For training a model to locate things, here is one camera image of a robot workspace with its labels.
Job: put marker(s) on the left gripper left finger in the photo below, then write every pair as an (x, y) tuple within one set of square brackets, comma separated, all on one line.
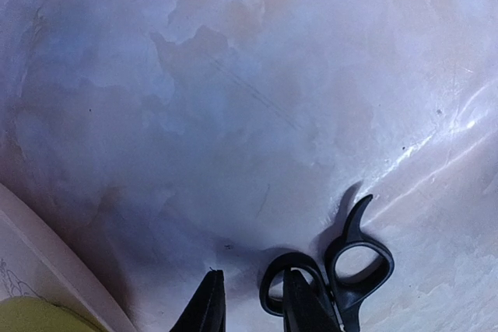
[(206, 310)]

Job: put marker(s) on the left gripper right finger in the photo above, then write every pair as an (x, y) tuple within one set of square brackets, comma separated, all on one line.
[(302, 311)]

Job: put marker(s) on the black scissors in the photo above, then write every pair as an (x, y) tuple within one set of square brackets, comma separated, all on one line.
[(354, 266)]

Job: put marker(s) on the beige plate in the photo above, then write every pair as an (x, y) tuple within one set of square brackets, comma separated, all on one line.
[(36, 263)]

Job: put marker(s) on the green bowl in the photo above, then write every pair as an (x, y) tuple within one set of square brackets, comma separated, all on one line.
[(28, 314)]

